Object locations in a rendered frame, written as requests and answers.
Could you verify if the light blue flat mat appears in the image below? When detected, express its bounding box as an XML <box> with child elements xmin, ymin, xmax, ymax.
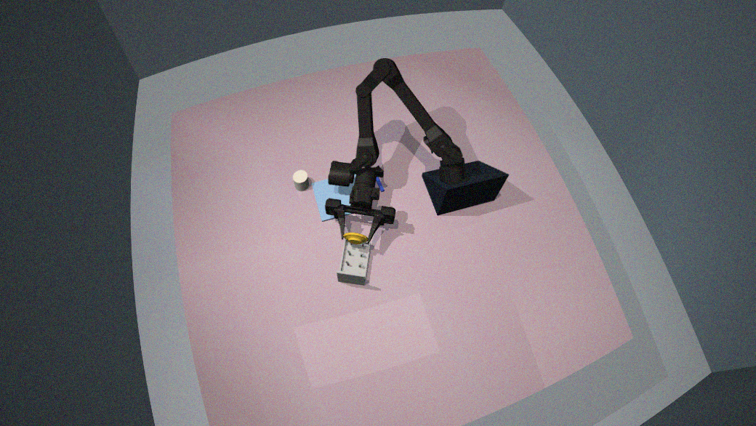
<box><xmin>312</xmin><ymin>174</ymin><xmax>356</xmax><ymax>222</ymax></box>

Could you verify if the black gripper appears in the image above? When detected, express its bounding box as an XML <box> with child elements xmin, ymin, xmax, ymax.
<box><xmin>325</xmin><ymin>183</ymin><xmax>395</xmax><ymax>244</ymax></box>

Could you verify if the grey dish rack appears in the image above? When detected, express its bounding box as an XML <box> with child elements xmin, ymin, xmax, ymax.
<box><xmin>337</xmin><ymin>239</ymin><xmax>371</xmax><ymax>286</ymax></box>

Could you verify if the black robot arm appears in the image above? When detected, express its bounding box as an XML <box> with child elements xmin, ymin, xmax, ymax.
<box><xmin>328</xmin><ymin>58</ymin><xmax>470</xmax><ymax>206</ymax></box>

